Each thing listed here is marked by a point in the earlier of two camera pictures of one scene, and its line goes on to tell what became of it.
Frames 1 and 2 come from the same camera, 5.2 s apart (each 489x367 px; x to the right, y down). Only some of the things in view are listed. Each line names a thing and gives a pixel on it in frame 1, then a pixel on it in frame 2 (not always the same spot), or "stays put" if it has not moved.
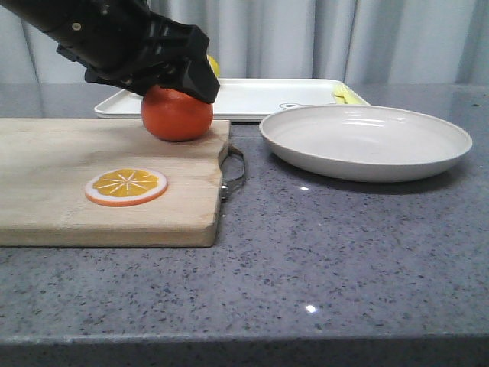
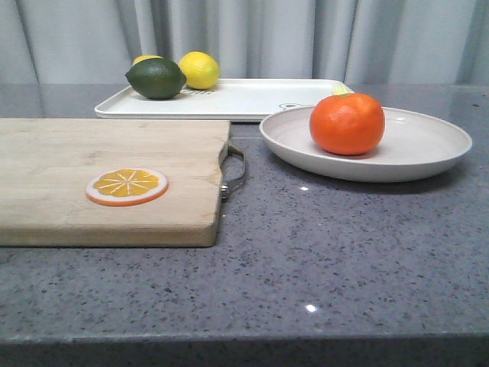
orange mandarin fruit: [173, 115] → [348, 124]
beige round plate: [364, 143] stays put
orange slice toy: [123, 187] stays put
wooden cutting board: [46, 164] stays put
